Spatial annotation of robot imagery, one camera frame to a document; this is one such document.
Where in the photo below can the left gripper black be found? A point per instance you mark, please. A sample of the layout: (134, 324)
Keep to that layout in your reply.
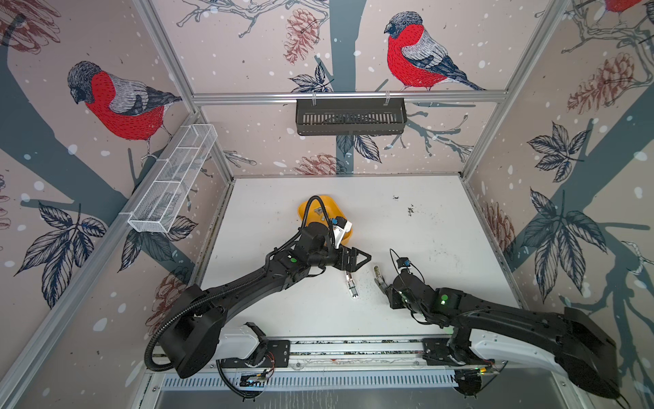
(351, 265)

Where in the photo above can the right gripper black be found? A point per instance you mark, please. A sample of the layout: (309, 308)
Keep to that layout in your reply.
(392, 296)

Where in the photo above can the white pink stapler body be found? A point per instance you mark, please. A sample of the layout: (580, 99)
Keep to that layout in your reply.
(351, 285)

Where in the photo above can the metal stapler base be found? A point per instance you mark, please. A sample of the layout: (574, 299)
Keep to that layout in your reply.
(378, 276)

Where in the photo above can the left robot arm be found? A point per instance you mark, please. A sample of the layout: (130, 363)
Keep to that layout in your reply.
(188, 337)

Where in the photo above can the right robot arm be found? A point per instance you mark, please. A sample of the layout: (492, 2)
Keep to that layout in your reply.
(569, 343)

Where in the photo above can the yellow plastic tray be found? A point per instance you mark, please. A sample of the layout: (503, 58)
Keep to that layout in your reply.
(320, 212)

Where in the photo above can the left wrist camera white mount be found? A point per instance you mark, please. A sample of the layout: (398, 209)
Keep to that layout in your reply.
(342, 230)

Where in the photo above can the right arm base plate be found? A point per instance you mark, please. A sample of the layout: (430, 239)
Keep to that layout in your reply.
(446, 351)

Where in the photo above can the aluminium rail front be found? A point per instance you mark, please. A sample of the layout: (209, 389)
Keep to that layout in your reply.
(368, 351)

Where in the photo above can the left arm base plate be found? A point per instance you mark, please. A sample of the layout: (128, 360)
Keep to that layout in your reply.
(268, 354)

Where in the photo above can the black hanging wire basket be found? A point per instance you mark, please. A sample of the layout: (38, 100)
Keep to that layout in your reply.
(351, 117)

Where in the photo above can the white wire mesh shelf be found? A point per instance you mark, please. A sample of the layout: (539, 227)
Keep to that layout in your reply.
(164, 198)

